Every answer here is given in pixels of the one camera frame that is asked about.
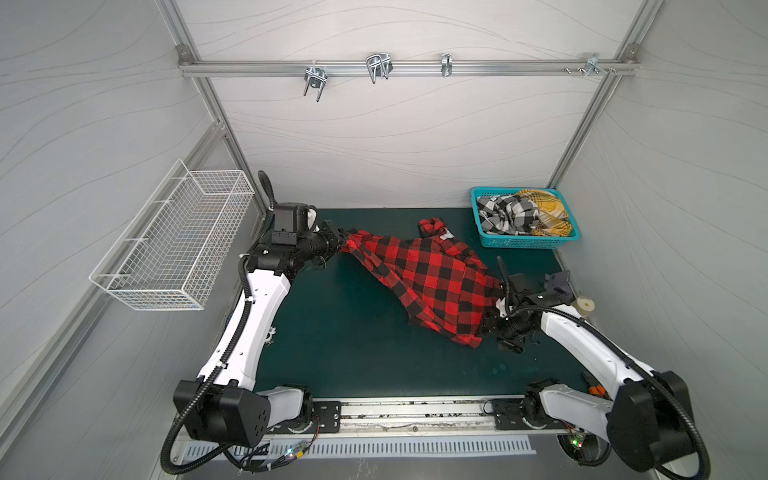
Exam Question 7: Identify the red black plaid shirt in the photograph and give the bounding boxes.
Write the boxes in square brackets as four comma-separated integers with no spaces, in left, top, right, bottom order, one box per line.
[342,217,502,348]

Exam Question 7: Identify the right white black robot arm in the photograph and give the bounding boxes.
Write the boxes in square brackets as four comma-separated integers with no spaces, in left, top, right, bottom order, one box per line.
[486,260,712,479]

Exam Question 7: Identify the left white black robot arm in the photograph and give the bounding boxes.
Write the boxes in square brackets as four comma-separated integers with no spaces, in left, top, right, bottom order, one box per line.
[159,171,347,476]

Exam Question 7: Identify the dark grey plastic part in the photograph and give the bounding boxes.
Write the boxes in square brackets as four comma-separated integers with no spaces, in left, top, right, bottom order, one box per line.
[544,270,575,304]

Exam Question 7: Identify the beige tape roll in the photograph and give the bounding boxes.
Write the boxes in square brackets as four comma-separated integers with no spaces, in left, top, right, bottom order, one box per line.
[571,296,596,317]

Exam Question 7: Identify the small metal clip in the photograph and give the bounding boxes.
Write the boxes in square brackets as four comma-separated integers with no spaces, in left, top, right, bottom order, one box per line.
[264,327,276,346]

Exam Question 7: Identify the teal plastic basket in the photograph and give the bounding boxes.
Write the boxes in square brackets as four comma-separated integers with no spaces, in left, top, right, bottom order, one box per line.
[470,187,581,250]

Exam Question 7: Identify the grey black plaid shirt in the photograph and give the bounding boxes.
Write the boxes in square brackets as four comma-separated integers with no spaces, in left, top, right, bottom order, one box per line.
[475,195,540,236]

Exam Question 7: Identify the yellow plaid shirt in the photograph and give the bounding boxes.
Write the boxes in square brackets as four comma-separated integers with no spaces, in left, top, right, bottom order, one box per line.
[515,189,574,237]

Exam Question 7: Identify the metal u-bolt clamp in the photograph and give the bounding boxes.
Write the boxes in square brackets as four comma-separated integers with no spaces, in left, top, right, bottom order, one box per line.
[303,66,328,102]
[365,52,393,84]

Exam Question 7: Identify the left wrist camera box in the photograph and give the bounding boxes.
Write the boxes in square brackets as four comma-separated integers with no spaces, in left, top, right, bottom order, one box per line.
[271,203,317,246]

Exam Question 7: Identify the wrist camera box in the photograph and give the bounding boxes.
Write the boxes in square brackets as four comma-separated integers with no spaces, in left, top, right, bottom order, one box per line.
[271,203,317,246]
[505,273,532,297]

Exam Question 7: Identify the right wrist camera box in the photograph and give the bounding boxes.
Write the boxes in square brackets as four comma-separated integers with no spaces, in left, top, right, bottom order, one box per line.
[505,273,532,297]

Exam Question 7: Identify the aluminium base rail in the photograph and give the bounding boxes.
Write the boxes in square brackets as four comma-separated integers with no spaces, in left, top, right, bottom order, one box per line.
[263,392,601,442]

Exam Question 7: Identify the orange handled pliers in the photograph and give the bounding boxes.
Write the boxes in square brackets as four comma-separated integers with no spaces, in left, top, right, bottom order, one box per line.
[583,372,609,399]

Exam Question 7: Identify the white wire basket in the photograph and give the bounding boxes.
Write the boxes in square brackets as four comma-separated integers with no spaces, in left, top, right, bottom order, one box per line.
[89,159,254,311]

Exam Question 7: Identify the horizontal aluminium rail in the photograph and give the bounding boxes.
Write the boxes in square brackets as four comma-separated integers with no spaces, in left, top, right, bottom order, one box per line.
[179,57,641,78]

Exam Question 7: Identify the white slotted cable duct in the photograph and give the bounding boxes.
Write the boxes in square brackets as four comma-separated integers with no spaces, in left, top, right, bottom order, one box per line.
[174,434,537,462]

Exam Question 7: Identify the small metal bracket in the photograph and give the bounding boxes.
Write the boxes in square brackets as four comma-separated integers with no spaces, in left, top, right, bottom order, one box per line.
[441,53,453,78]

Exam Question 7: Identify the metal hook bracket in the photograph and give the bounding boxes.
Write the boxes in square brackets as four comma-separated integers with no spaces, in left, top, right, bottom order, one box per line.
[564,54,618,78]

